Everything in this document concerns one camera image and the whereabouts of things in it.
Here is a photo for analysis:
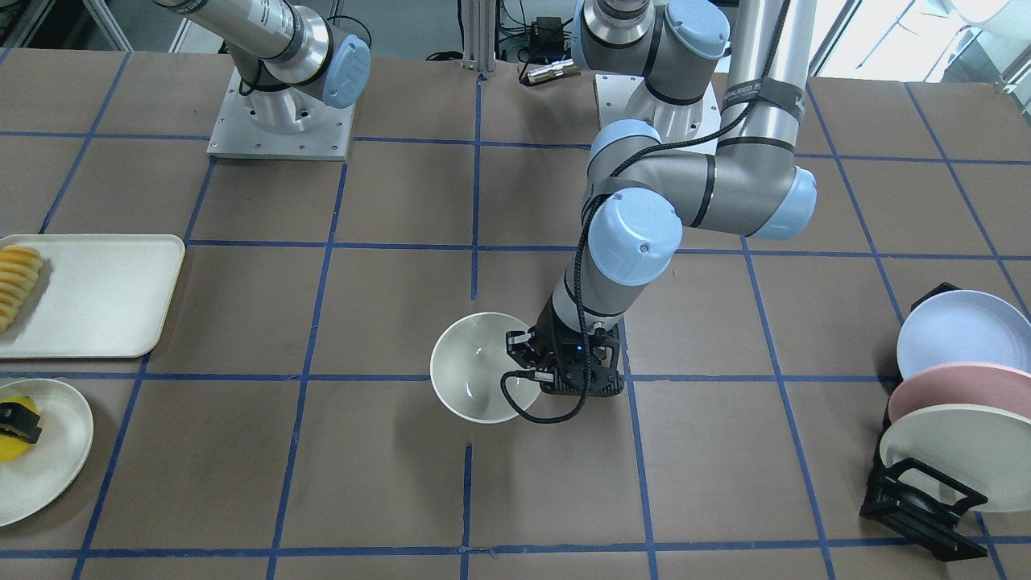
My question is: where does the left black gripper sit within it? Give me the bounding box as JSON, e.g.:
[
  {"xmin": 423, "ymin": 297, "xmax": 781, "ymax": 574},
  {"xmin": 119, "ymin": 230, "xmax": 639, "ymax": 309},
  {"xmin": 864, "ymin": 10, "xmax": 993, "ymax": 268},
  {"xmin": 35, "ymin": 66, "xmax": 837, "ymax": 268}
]
[{"xmin": 505, "ymin": 295, "xmax": 625, "ymax": 397}]

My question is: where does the yellow lemon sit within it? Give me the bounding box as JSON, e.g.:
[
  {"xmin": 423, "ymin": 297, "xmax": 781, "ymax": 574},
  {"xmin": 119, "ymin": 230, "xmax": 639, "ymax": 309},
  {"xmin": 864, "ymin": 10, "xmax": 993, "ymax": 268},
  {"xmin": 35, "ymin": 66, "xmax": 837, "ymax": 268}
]
[{"xmin": 1, "ymin": 396, "xmax": 39, "ymax": 462}]

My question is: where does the white bowl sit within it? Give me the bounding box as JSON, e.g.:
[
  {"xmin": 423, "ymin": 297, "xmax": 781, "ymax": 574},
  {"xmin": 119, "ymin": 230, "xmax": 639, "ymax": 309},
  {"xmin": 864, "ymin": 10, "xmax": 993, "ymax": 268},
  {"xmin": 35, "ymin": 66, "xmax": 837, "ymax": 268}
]
[{"xmin": 430, "ymin": 312, "xmax": 529, "ymax": 425}]

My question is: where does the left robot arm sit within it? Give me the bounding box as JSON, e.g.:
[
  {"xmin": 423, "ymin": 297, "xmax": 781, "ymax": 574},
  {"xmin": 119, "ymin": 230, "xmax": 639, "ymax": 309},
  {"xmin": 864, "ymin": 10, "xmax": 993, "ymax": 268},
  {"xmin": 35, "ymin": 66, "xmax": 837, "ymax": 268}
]
[{"xmin": 503, "ymin": 1, "xmax": 817, "ymax": 397}]

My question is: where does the cream round plate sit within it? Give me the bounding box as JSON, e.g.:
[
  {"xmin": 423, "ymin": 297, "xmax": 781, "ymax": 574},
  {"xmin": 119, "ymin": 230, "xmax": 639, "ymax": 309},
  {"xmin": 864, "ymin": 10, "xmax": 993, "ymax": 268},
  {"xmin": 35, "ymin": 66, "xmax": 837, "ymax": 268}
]
[{"xmin": 1, "ymin": 379, "xmax": 93, "ymax": 526}]

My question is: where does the cream rectangular tray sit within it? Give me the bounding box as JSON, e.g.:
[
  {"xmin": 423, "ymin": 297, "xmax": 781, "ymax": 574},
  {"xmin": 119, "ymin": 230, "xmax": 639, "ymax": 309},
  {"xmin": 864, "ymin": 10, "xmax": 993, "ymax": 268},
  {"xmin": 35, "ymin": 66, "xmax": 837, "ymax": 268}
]
[{"xmin": 1, "ymin": 234, "xmax": 185, "ymax": 359}]

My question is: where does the sliced yellow pineapple toy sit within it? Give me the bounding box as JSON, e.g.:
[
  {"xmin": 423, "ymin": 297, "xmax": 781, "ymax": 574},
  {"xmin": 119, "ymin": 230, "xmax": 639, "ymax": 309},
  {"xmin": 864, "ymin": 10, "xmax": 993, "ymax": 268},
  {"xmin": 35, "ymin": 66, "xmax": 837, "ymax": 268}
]
[{"xmin": 1, "ymin": 245, "xmax": 43, "ymax": 333}]

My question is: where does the black dish rack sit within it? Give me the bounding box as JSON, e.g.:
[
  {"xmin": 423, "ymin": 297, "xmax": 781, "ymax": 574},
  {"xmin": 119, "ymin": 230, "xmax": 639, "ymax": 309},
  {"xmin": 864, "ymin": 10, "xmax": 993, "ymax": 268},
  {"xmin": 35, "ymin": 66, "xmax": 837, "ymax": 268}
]
[{"xmin": 860, "ymin": 283, "xmax": 989, "ymax": 561}]

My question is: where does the light blue plate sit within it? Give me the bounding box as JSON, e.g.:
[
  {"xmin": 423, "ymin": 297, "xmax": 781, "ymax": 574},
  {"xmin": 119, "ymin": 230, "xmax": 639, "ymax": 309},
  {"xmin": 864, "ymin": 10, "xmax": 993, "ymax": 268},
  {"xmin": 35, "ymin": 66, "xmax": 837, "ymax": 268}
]
[{"xmin": 896, "ymin": 289, "xmax": 1030, "ymax": 379}]

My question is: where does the cream plate in rack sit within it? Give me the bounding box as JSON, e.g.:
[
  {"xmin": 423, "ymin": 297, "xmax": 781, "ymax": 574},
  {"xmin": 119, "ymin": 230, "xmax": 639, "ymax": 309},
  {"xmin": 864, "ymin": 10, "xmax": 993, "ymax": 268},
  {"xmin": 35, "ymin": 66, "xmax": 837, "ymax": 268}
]
[{"xmin": 879, "ymin": 404, "xmax": 1030, "ymax": 512}]

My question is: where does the pink plate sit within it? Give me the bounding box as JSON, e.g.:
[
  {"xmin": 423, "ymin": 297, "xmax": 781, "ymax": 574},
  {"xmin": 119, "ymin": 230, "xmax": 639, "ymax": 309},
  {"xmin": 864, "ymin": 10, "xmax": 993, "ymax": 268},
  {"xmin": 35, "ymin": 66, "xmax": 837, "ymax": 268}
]
[{"xmin": 888, "ymin": 361, "xmax": 1030, "ymax": 422}]

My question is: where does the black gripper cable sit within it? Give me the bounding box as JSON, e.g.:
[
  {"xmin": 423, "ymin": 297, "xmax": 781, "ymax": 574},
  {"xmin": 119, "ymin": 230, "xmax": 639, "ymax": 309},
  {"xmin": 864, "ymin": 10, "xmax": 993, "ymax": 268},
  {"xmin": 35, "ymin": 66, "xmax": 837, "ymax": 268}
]
[{"xmin": 501, "ymin": 0, "xmax": 794, "ymax": 425}]

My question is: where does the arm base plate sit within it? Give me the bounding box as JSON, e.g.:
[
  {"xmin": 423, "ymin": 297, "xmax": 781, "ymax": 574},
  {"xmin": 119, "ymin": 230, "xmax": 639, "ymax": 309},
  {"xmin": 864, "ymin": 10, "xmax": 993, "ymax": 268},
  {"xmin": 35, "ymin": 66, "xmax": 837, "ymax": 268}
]
[
  {"xmin": 206, "ymin": 70, "xmax": 357, "ymax": 162},
  {"xmin": 595, "ymin": 73, "xmax": 721, "ymax": 143}
]

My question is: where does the aluminium frame post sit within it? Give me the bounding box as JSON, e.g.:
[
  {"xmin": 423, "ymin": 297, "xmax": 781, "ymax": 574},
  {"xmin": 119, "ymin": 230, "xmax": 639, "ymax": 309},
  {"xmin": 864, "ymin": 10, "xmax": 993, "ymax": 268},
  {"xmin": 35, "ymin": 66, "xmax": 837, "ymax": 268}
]
[{"xmin": 458, "ymin": 0, "xmax": 499, "ymax": 78}]

